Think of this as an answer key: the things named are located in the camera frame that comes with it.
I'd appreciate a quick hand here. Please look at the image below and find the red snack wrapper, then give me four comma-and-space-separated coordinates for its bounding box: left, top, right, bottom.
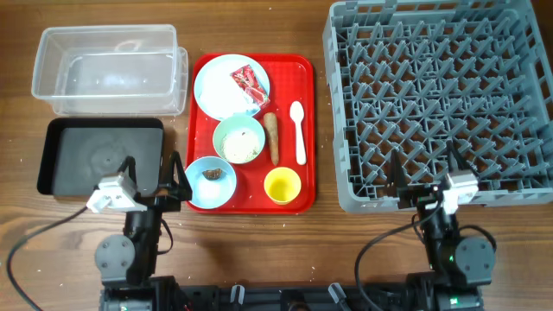
231, 65, 270, 109

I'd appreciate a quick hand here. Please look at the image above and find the white plastic spoon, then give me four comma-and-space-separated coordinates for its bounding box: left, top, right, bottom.
289, 101, 307, 165

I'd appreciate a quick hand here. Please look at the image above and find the white rice pile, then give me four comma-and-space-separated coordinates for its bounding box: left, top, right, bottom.
221, 130, 261, 164

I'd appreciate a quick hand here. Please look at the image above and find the clear plastic bin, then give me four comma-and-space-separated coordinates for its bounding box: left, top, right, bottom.
31, 24, 188, 116

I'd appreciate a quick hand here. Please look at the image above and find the green bowl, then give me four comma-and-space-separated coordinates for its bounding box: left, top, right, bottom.
213, 115, 265, 164

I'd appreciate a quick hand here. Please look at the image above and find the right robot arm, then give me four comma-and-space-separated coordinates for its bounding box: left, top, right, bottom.
386, 142, 497, 310

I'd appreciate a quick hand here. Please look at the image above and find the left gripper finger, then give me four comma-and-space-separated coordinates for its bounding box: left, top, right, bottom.
118, 156, 137, 183
162, 151, 193, 201

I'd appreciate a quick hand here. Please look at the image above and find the orange carrot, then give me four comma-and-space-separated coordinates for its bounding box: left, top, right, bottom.
264, 112, 279, 166

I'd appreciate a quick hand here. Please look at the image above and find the grey dishwasher rack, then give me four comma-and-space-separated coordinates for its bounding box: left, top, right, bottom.
322, 1, 552, 213

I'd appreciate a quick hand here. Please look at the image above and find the yellow plastic cup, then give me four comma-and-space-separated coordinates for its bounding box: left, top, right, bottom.
264, 167, 302, 205

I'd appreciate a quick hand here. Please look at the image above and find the white napkin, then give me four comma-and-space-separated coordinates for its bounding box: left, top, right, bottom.
194, 72, 259, 120

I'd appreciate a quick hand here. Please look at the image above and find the black plastic tray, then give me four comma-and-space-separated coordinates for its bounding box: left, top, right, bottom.
37, 117, 164, 196

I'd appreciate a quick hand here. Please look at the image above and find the brown food scrap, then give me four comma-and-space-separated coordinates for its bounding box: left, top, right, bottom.
202, 168, 223, 181

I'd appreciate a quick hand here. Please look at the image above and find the light blue plate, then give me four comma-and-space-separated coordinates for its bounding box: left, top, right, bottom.
194, 54, 270, 121

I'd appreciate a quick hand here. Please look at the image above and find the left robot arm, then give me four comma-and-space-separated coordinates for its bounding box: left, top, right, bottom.
86, 151, 194, 310

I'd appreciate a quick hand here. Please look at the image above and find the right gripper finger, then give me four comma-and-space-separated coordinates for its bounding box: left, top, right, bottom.
386, 149, 407, 187
446, 141, 480, 180

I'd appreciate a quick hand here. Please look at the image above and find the light blue bowl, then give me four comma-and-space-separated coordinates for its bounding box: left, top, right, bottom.
185, 156, 238, 210

